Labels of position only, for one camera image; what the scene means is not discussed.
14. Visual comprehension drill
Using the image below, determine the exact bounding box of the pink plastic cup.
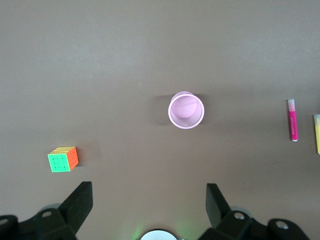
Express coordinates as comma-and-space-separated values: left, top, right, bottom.
167, 91, 206, 130

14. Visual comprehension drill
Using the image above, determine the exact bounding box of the colourful puzzle cube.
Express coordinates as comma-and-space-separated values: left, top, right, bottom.
47, 146, 80, 173

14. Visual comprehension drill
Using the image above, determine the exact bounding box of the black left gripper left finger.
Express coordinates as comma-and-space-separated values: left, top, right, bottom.
0, 181, 94, 240

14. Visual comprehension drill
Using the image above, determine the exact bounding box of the yellow highlighter marker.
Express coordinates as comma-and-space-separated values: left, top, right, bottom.
312, 114, 320, 155

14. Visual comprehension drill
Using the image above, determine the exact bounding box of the pink highlighter marker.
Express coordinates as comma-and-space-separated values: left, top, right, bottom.
286, 99, 299, 143

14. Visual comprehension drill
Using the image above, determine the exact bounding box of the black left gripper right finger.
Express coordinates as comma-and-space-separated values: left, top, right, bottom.
198, 183, 312, 240

